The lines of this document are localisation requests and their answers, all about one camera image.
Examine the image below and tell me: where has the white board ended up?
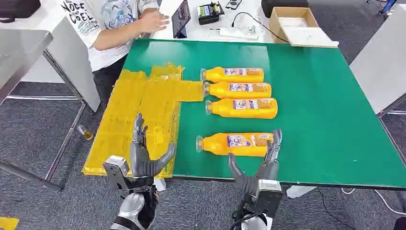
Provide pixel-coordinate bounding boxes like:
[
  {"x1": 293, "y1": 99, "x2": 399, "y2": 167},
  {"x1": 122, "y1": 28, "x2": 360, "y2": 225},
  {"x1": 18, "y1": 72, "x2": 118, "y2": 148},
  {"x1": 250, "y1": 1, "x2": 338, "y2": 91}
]
[{"x1": 282, "y1": 26, "x2": 339, "y2": 48}]

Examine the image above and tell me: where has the black case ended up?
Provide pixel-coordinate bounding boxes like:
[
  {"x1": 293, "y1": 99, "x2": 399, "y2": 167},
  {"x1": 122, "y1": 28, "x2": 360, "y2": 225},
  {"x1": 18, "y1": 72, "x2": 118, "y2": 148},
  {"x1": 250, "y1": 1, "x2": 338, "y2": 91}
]
[{"x1": 261, "y1": 0, "x2": 309, "y2": 19}]

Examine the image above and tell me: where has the person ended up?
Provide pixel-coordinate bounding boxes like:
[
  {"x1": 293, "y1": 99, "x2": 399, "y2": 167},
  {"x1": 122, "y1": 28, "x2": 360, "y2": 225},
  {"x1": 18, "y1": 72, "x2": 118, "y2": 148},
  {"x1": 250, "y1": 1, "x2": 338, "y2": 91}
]
[{"x1": 60, "y1": 0, "x2": 170, "y2": 112}]

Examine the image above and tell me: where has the yellow scrap on floor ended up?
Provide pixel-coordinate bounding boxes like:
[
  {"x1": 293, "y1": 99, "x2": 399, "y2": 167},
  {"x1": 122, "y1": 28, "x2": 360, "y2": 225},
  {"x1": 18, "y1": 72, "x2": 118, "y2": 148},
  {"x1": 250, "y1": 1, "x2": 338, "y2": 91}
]
[{"x1": 0, "y1": 217, "x2": 20, "y2": 230}]

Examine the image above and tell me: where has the black floor cable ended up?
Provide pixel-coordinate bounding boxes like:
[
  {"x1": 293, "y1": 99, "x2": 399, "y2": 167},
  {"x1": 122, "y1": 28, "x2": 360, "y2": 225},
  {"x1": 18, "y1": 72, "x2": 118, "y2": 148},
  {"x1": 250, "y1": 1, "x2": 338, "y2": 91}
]
[{"x1": 317, "y1": 188, "x2": 350, "y2": 230}]

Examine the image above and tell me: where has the person's right hand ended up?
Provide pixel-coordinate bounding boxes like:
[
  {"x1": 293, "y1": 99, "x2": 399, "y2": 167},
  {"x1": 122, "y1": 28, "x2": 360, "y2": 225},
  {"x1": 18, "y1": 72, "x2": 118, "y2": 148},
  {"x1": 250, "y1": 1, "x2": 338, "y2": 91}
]
[{"x1": 139, "y1": 11, "x2": 170, "y2": 34}]

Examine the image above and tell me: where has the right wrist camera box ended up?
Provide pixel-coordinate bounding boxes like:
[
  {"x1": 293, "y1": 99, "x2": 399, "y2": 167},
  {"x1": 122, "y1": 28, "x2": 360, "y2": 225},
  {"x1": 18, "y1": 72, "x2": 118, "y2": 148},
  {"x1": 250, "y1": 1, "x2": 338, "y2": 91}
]
[{"x1": 253, "y1": 179, "x2": 283, "y2": 217}]

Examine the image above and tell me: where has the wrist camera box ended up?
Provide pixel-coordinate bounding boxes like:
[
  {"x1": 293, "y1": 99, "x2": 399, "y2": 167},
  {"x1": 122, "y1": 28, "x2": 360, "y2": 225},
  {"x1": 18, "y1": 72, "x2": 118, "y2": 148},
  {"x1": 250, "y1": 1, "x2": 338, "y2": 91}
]
[
  {"x1": 253, "y1": 179, "x2": 283, "y2": 217},
  {"x1": 102, "y1": 155, "x2": 131, "y2": 191}
]

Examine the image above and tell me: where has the small glass bottle amber liquid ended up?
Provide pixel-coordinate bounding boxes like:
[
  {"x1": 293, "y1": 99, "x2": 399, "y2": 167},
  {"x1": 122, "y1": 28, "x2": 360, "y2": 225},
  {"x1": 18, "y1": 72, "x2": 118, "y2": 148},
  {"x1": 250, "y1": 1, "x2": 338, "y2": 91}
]
[{"x1": 77, "y1": 125, "x2": 94, "y2": 141}]

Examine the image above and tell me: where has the white desk with tablet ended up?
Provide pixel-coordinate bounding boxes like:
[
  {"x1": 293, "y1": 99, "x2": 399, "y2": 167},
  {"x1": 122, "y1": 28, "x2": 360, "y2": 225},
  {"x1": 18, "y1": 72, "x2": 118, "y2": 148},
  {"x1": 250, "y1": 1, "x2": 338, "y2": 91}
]
[{"x1": 150, "y1": 0, "x2": 275, "y2": 44}]

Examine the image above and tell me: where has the clear plastic bag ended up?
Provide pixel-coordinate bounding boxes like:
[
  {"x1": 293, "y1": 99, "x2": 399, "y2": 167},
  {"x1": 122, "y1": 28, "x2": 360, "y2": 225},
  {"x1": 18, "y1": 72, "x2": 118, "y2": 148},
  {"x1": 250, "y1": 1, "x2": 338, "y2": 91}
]
[{"x1": 236, "y1": 14, "x2": 264, "y2": 35}]

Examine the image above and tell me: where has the robot right hand grey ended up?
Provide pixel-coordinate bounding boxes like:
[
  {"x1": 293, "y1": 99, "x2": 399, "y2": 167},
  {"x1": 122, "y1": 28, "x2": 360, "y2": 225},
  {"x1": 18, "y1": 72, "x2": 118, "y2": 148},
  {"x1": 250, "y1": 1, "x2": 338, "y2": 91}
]
[{"x1": 227, "y1": 128, "x2": 283, "y2": 195}]

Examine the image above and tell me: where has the white power strip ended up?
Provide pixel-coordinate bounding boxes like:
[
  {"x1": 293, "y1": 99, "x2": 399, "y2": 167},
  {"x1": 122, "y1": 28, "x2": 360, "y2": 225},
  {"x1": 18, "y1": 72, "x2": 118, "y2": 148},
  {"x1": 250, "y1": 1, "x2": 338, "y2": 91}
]
[{"x1": 219, "y1": 27, "x2": 259, "y2": 41}]

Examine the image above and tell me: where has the white table foot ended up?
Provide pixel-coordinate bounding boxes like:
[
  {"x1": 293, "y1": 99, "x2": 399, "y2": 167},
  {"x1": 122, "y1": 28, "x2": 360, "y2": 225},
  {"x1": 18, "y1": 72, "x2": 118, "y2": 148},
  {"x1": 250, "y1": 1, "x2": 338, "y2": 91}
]
[
  {"x1": 286, "y1": 185, "x2": 318, "y2": 199},
  {"x1": 153, "y1": 178, "x2": 167, "y2": 192}
]

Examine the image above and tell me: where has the thin black cable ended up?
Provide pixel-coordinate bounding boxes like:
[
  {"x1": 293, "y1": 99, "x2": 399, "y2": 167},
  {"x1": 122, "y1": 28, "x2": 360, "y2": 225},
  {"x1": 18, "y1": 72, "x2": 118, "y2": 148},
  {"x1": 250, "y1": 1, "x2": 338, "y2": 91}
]
[{"x1": 231, "y1": 12, "x2": 290, "y2": 44}]

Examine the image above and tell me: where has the orange drink bottle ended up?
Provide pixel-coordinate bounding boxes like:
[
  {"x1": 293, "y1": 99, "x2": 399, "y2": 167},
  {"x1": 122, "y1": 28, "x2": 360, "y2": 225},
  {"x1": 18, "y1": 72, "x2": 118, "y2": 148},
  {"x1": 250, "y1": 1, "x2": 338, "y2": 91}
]
[
  {"x1": 200, "y1": 66, "x2": 265, "y2": 84},
  {"x1": 203, "y1": 81, "x2": 272, "y2": 99},
  {"x1": 205, "y1": 97, "x2": 279, "y2": 120},
  {"x1": 195, "y1": 132, "x2": 275, "y2": 158}
]

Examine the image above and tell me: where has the black tablet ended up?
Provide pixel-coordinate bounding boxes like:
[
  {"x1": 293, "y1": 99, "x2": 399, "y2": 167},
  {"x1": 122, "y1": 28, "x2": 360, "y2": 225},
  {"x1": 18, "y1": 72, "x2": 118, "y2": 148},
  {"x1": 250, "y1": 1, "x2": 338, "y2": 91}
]
[{"x1": 171, "y1": 0, "x2": 192, "y2": 39}]

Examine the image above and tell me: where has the white empty desk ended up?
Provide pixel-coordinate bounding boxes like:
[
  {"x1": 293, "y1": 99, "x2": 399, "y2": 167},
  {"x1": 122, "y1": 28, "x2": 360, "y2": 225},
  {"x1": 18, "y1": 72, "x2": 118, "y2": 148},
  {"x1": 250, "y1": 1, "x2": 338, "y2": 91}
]
[{"x1": 349, "y1": 3, "x2": 406, "y2": 118}]

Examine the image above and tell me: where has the black device with label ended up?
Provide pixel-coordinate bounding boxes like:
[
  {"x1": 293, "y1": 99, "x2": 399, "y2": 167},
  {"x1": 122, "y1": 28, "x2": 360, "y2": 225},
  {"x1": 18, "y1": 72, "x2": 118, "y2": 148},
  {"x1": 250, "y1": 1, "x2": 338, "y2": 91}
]
[{"x1": 196, "y1": 1, "x2": 225, "y2": 26}]

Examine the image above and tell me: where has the black bag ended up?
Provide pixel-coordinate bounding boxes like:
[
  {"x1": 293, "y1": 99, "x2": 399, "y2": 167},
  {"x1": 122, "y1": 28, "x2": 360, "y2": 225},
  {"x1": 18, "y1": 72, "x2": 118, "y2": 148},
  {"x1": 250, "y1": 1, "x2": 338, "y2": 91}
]
[{"x1": 0, "y1": 0, "x2": 42, "y2": 23}]

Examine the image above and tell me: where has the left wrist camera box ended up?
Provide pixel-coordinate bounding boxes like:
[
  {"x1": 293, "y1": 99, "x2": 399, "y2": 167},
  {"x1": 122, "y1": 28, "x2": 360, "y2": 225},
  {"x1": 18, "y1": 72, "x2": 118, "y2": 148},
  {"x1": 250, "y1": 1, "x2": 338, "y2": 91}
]
[{"x1": 102, "y1": 155, "x2": 131, "y2": 191}]

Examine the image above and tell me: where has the open cardboard box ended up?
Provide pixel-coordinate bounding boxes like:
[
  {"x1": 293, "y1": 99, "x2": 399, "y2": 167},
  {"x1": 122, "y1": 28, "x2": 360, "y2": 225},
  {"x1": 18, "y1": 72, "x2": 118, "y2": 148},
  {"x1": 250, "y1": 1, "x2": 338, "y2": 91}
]
[{"x1": 270, "y1": 7, "x2": 339, "y2": 49}]

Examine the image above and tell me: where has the robot left hand grey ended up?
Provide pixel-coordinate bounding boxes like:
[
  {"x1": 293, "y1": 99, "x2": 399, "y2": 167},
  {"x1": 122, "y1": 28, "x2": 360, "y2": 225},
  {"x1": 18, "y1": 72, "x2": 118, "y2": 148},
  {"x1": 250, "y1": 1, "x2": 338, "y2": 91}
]
[{"x1": 129, "y1": 113, "x2": 177, "y2": 179}]

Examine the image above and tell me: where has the white desk with bag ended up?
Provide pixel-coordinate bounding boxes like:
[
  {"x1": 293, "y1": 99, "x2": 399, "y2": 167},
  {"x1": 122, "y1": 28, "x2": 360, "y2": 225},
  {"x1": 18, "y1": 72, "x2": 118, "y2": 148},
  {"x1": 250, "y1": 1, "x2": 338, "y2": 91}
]
[{"x1": 0, "y1": 0, "x2": 102, "y2": 112}]

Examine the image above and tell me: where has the steel frame table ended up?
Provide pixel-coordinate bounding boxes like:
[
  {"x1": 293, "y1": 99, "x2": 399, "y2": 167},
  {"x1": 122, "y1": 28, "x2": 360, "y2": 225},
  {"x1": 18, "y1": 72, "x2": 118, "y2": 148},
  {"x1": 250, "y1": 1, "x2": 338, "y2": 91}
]
[{"x1": 0, "y1": 29, "x2": 87, "y2": 192}]

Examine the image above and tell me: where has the yellow plastic sheet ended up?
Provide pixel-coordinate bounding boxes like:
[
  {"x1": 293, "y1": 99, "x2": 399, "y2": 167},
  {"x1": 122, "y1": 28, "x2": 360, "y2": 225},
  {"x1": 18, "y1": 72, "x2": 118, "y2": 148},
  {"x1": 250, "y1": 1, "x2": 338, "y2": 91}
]
[{"x1": 81, "y1": 63, "x2": 204, "y2": 179}]

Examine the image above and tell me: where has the white floor cable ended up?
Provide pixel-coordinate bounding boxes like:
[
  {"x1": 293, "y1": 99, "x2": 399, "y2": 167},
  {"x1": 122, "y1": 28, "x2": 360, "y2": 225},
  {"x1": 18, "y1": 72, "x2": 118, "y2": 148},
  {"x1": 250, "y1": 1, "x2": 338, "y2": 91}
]
[{"x1": 341, "y1": 188, "x2": 406, "y2": 217}]

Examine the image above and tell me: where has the green table mat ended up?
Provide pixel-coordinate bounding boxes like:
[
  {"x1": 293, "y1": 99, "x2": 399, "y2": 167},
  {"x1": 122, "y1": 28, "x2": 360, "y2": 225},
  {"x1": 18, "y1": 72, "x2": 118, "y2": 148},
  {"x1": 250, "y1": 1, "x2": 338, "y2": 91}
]
[{"x1": 122, "y1": 38, "x2": 406, "y2": 191}]

